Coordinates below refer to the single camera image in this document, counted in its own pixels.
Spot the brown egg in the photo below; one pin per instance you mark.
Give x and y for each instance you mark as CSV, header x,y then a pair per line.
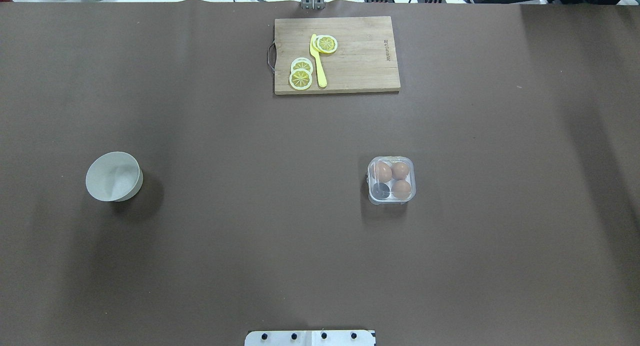
x,y
381,171
400,170
401,190

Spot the clear plastic egg box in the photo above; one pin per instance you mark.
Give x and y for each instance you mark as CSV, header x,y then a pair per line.
x,y
380,193

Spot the yellow plastic knife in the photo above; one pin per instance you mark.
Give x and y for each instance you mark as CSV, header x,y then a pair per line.
x,y
317,61

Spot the lemon slice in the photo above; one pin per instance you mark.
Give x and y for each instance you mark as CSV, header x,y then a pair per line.
x,y
300,79
325,44
302,63

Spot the wooden cutting board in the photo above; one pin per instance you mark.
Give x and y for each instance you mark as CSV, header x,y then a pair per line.
x,y
365,60

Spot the white bowl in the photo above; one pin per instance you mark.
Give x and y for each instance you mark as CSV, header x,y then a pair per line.
x,y
114,177

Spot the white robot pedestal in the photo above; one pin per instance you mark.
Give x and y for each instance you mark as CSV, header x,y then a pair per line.
x,y
311,338

